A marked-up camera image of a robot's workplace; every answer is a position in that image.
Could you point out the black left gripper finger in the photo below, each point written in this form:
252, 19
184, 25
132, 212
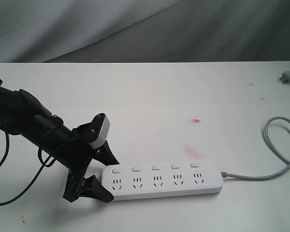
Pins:
104, 155
92, 188

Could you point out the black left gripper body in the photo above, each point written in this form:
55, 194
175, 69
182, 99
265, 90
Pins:
77, 156

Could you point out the white five-outlet power strip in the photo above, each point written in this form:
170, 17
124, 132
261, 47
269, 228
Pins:
166, 179

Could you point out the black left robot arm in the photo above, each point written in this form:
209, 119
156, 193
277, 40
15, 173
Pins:
22, 114

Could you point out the grey backdrop cloth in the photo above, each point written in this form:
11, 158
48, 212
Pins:
144, 30

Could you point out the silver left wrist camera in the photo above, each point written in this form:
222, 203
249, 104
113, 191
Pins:
100, 131

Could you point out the grey wall plug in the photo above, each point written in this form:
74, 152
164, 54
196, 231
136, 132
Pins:
285, 78

